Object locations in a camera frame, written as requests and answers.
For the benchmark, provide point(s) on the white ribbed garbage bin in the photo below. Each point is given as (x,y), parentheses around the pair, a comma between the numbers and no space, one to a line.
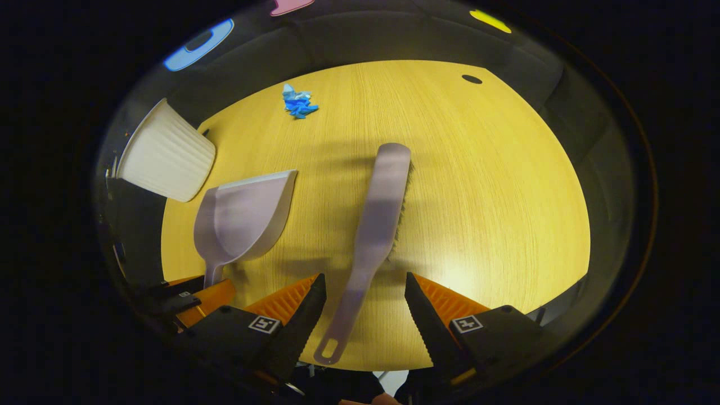
(166,157)

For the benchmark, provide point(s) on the pale pink dustpan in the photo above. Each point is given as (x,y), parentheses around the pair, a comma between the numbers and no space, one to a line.
(247,214)

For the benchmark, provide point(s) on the dark blue paper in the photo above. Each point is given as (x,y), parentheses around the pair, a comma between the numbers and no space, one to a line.
(302,108)

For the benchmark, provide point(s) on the light blue paper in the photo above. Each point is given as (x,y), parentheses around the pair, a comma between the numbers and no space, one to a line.
(292,94)

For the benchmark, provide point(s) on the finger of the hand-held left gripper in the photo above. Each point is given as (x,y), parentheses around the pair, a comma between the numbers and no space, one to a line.
(208,301)
(180,286)

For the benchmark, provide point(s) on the dark round desk grommet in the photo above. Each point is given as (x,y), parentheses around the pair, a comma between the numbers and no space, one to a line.
(471,79)

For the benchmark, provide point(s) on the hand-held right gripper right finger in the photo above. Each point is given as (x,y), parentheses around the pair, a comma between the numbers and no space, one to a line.
(427,326)

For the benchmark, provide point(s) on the wooden desktop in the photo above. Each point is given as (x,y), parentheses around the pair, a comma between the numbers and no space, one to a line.
(478,197)

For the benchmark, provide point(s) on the small pale pink broom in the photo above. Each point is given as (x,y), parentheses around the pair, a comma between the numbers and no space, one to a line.
(382,214)

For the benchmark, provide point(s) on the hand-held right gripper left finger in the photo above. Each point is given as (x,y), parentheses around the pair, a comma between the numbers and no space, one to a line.
(301,326)

